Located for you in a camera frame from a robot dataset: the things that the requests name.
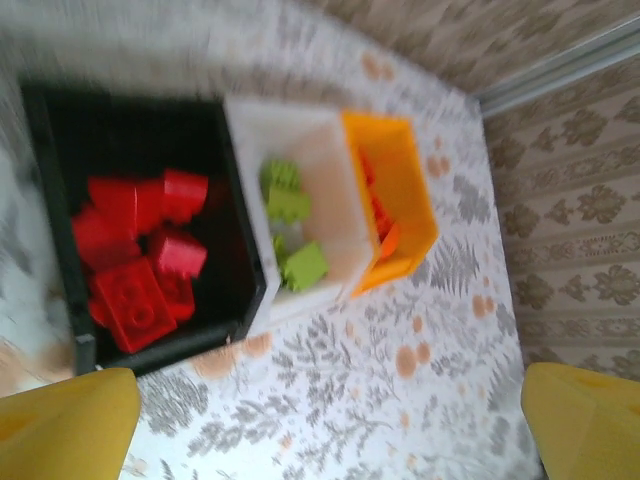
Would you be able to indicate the orange lego brick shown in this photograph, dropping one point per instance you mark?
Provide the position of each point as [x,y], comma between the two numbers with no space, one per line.
[371,180]
[391,242]

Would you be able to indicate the red lego brick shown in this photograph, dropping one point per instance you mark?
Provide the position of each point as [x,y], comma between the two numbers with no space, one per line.
[179,302]
[185,192]
[112,205]
[177,252]
[100,245]
[135,307]

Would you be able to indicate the orange plastic bin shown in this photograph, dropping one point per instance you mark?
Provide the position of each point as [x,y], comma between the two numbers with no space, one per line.
[415,210]

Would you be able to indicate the floral table cover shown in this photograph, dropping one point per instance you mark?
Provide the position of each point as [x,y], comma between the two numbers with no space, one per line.
[350,375]

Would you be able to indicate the aluminum frame post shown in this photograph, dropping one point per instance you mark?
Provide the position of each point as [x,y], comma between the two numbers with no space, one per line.
[560,71]

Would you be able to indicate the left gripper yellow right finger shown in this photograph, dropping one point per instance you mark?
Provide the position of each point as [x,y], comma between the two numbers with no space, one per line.
[590,430]

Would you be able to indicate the white plastic bin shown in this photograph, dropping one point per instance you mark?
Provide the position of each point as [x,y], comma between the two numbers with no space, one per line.
[325,165]

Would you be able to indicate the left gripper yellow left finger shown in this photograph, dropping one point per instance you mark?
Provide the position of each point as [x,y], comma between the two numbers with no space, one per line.
[60,435]

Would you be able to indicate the black plastic bin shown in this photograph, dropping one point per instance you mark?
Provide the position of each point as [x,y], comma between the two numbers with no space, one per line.
[125,140]

